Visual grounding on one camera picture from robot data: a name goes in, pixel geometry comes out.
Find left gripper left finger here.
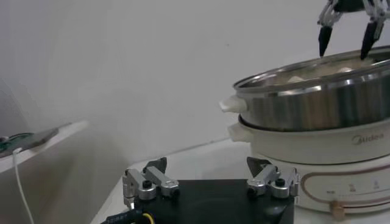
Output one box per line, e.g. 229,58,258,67
121,156,180,209

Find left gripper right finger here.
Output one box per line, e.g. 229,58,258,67
246,156,301,200

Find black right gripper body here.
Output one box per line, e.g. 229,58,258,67
333,0,371,13

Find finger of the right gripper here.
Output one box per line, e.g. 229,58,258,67
316,0,344,58
360,0,390,61

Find cream electric cooker base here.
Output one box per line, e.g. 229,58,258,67
227,120,390,220

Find white side table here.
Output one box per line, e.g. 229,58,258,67
0,120,89,174

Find black smartphone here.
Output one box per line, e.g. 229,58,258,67
11,127,59,150

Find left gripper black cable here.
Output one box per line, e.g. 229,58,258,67
100,208,156,224

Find white charging cable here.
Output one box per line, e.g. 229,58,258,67
12,147,36,224

